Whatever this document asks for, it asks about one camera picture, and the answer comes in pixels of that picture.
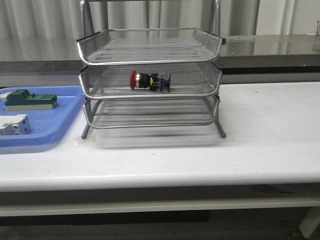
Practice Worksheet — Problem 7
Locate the red emergency stop button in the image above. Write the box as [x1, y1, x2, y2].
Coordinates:
[129, 70, 171, 92]

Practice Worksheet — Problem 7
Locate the blue plastic tray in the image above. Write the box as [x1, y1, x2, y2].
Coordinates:
[0, 85, 85, 149]

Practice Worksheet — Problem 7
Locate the green terminal block component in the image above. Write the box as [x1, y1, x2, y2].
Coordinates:
[5, 89, 58, 111]

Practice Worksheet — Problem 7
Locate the white circuit breaker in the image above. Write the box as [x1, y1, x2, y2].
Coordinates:
[0, 114, 30, 136]

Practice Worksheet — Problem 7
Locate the dark grey counter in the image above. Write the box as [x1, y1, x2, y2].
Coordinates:
[0, 34, 320, 75]

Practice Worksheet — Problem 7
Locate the silver wire rack frame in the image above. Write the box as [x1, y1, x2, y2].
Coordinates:
[79, 0, 227, 140]

